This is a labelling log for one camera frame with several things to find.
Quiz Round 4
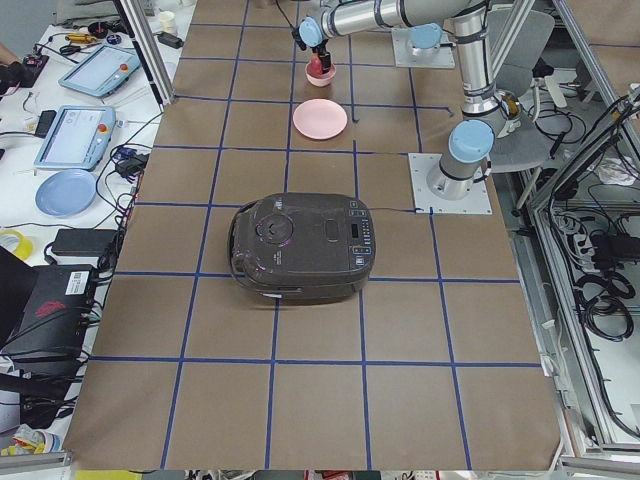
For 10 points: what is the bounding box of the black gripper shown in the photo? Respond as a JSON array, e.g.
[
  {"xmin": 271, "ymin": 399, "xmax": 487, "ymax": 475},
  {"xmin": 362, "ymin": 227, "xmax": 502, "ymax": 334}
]
[{"xmin": 312, "ymin": 41, "xmax": 332, "ymax": 71}]

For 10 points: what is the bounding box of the red apple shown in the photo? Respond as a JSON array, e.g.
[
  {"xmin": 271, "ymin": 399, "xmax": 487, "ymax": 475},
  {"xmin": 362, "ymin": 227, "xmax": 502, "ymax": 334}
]
[{"xmin": 309, "ymin": 56, "xmax": 326, "ymax": 78}]

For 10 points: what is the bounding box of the pink bowl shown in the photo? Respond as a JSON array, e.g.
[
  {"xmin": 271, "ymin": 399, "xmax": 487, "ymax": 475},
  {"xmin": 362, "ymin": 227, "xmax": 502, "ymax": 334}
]
[{"xmin": 305, "ymin": 63, "xmax": 336, "ymax": 87}]

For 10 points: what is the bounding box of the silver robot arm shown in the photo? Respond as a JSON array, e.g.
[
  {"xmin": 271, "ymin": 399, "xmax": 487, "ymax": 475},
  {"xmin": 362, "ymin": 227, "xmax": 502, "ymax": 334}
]
[
  {"xmin": 409, "ymin": 23, "xmax": 443, "ymax": 50},
  {"xmin": 292, "ymin": 0, "xmax": 532, "ymax": 200}
]

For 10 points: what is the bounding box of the pink plate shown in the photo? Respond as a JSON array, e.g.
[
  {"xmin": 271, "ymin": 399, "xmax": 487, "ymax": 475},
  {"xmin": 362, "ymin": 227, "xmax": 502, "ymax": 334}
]
[{"xmin": 292, "ymin": 99, "xmax": 348, "ymax": 140}]

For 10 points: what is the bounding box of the blue plate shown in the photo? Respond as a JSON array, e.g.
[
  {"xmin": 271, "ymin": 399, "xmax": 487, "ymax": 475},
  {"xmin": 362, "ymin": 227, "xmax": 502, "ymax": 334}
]
[{"xmin": 35, "ymin": 169, "xmax": 97, "ymax": 217}]

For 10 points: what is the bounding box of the dark brown rice cooker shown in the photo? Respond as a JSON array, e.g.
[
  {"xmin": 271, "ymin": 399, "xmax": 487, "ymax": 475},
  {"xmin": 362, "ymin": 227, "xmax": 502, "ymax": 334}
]
[{"xmin": 227, "ymin": 192, "xmax": 376, "ymax": 301}]

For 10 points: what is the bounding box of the glass pot lid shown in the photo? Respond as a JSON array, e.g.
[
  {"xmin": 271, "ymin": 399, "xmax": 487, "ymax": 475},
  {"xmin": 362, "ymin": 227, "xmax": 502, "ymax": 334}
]
[{"xmin": 496, "ymin": 90, "xmax": 522, "ymax": 139}]

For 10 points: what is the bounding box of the upper blue teach pendant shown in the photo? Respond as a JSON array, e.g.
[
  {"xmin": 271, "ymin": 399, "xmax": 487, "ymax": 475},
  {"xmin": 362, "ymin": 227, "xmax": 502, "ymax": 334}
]
[{"xmin": 58, "ymin": 45, "xmax": 141, "ymax": 98}]

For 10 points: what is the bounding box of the blue teach pendant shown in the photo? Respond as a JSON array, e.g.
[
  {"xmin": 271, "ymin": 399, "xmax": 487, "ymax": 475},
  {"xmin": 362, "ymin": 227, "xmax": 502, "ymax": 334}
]
[
  {"xmin": 58, "ymin": 45, "xmax": 141, "ymax": 98},
  {"xmin": 34, "ymin": 105, "xmax": 116, "ymax": 171}
]

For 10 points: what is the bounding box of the lower blue teach pendant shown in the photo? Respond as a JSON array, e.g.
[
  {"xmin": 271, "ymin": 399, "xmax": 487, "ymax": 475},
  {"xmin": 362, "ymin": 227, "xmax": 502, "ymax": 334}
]
[{"xmin": 34, "ymin": 105, "xmax": 116, "ymax": 171}]

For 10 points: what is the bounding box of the black power adapter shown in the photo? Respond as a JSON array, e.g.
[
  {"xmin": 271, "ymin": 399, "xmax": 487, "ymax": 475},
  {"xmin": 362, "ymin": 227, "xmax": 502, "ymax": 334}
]
[{"xmin": 51, "ymin": 229, "xmax": 116, "ymax": 257}]

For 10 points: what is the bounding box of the yellow tape roll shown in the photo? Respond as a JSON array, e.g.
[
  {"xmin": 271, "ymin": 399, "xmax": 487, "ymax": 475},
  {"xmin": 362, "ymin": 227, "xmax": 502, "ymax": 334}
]
[{"xmin": 0, "ymin": 229, "xmax": 33, "ymax": 261}]

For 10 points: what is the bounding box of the black computer box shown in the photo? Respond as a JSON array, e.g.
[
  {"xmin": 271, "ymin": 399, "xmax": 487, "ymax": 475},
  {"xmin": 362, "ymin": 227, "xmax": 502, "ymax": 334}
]
[{"xmin": 1, "ymin": 264, "xmax": 98, "ymax": 361}]

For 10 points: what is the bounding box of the aluminium frame post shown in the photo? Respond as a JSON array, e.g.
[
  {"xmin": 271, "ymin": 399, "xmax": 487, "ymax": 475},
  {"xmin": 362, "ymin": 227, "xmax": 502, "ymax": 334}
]
[{"xmin": 113, "ymin": 0, "xmax": 175, "ymax": 106}]

